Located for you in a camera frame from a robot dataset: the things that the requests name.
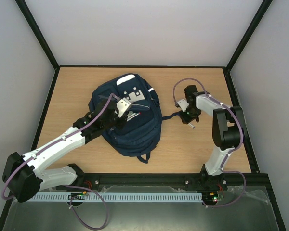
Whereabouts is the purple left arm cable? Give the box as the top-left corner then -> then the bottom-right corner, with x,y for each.
1,93 -> 118,229

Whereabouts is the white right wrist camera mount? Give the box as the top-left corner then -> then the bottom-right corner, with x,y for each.
176,99 -> 189,112

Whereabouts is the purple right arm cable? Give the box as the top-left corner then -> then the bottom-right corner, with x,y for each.
172,77 -> 246,208

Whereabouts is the black aluminium frame rail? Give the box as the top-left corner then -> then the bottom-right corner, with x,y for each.
14,172 -> 270,191

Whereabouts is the light blue slotted cable duct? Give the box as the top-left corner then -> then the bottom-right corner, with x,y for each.
29,192 -> 202,203

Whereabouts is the navy blue student backpack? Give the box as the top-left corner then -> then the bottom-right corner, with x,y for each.
88,73 -> 178,164

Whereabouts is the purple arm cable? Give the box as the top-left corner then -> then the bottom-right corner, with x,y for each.
1,93 -> 118,229
172,77 -> 246,208

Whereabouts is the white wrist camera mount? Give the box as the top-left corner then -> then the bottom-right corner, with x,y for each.
176,99 -> 189,112
117,98 -> 132,118

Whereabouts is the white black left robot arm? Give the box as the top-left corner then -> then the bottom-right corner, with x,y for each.
1,94 -> 132,202

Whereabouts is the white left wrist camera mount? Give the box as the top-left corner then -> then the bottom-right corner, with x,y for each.
117,98 -> 132,118

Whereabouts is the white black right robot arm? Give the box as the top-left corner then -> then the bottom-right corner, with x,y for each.
177,85 -> 245,190

